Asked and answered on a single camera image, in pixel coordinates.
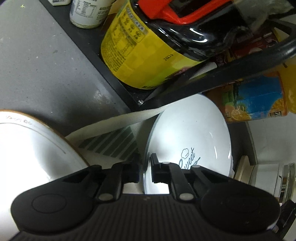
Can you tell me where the large gold-rimmed plate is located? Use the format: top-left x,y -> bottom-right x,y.
0,110 -> 91,232

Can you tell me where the small white plastic bottle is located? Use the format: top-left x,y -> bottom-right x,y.
69,0 -> 116,29

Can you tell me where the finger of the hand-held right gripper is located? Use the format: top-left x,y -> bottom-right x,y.
275,200 -> 296,240

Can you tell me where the patterned fringed table cloth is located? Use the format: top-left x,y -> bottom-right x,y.
65,106 -> 167,164

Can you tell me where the soy sauce bottle red handle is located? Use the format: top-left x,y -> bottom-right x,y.
100,0 -> 296,90

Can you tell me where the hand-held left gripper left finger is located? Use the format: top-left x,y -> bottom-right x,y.
46,162 -> 140,202

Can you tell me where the black shelf rack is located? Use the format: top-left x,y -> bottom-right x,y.
39,0 -> 296,107

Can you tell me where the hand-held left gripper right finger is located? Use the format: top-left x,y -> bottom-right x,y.
150,153 -> 246,202

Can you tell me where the glass electric kettle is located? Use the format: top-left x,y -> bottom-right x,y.
248,162 -> 296,205

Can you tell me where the large deep white printed plate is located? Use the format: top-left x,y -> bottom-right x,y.
143,94 -> 233,195

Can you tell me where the orange juice bottle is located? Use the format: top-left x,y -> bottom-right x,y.
203,62 -> 296,123

